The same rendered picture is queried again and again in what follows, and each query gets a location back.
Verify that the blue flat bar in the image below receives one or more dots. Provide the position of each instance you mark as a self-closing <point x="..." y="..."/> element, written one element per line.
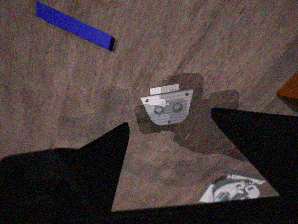
<point x="74" y="26"/>

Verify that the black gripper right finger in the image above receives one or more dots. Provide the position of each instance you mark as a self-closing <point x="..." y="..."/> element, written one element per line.
<point x="268" y="141"/>

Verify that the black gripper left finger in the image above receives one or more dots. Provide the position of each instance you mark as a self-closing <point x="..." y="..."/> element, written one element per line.
<point x="93" y="170"/>

